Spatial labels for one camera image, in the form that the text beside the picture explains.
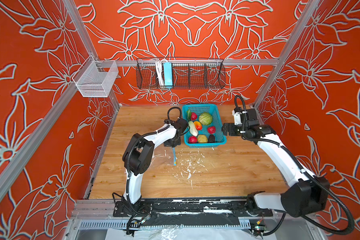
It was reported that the white cable bundle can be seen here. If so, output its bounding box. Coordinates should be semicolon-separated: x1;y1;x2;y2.
155;59;165;88

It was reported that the green cabbage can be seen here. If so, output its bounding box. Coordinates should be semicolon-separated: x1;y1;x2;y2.
199;112;214;126

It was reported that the white radish with leaves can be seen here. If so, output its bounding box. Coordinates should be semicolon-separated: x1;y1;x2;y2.
187;109;198;137

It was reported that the clear zip top bag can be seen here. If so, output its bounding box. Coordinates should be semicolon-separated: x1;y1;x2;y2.
151;145;177;167

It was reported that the white wire mesh basket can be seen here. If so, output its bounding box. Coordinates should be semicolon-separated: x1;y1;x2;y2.
73;56;119;98

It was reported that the orange yellow mango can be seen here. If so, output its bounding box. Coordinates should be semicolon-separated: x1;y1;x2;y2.
194;121;203;131

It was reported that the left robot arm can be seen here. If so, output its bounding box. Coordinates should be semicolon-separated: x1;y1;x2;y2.
121;107;189;216

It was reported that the dark avocado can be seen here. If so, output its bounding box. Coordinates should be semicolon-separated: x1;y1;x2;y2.
208;135;216;143

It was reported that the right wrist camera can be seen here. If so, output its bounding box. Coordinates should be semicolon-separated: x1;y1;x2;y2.
232;110;243;126

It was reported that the small circuit board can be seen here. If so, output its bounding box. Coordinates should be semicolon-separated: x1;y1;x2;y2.
251;224;266;238

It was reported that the red fruit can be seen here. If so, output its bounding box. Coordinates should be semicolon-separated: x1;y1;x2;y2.
188;136;198;144
191;113;198;121
207;126;216;135

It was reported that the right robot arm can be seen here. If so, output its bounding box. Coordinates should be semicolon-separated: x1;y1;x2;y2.
222;95;355;236

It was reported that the teal plastic basket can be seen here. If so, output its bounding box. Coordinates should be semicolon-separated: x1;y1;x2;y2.
182;104;227;148

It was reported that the black wire wall basket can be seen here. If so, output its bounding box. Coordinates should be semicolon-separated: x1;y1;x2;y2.
136;57;226;90

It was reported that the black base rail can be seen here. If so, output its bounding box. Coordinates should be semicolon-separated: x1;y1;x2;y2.
113;197;274;228

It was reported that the light blue box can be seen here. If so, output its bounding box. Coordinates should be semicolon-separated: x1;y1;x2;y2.
163;62;173;89

